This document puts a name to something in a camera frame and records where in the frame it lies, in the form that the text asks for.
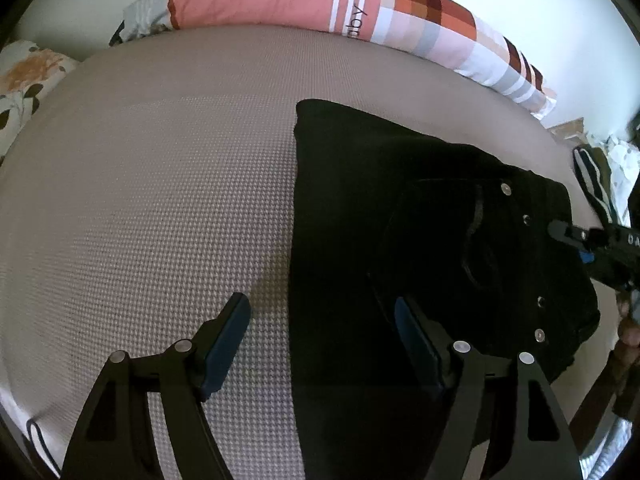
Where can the pink checkered long pillow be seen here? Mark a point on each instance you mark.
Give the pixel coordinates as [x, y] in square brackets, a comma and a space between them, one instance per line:
[440, 31]

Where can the white floral pillow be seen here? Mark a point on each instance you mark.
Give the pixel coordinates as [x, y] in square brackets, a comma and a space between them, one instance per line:
[28, 74]

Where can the person's right hand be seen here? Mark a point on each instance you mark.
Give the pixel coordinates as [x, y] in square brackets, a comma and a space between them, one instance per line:
[627, 345]

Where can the black pants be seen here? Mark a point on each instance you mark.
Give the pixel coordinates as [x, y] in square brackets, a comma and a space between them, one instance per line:
[384, 214]

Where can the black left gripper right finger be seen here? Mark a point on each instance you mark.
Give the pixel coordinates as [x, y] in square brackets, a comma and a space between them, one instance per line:
[425, 344]

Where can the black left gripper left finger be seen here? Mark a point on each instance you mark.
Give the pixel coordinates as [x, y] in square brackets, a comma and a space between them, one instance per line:
[194, 368]

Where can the striped clothing pile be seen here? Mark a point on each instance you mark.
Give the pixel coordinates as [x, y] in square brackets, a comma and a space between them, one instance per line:
[609, 178]

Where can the beige textured bed sheet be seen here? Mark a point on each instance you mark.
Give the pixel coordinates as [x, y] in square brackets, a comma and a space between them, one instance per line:
[157, 180]

